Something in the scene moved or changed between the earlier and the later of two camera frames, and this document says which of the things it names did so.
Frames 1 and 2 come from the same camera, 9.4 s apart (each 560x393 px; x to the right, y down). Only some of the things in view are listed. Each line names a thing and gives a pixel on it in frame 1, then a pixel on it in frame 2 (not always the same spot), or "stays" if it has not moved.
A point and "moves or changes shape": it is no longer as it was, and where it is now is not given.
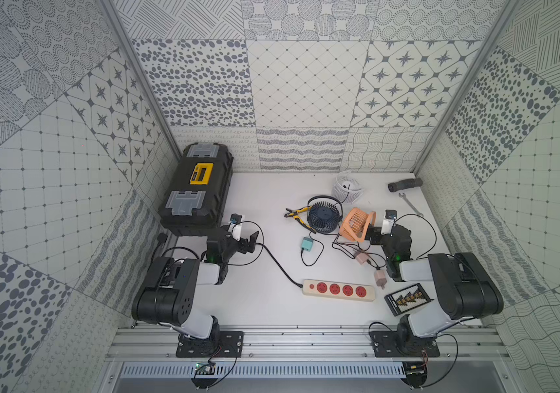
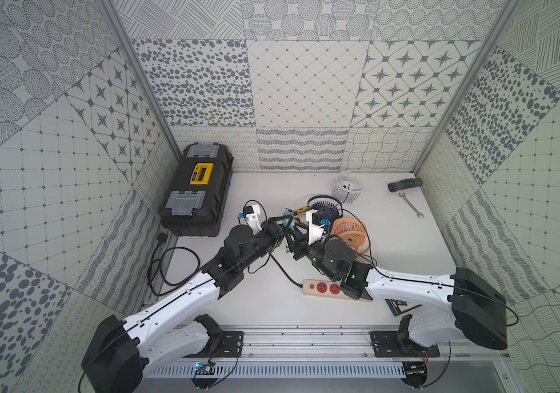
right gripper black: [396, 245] -> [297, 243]
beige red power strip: [340, 290] stays
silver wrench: [404, 196] stays
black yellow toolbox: [196, 199] stays
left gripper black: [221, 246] -> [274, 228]
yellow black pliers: [295, 214] stays
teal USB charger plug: [307, 243] moves or changes shape
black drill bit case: [406, 299] stays
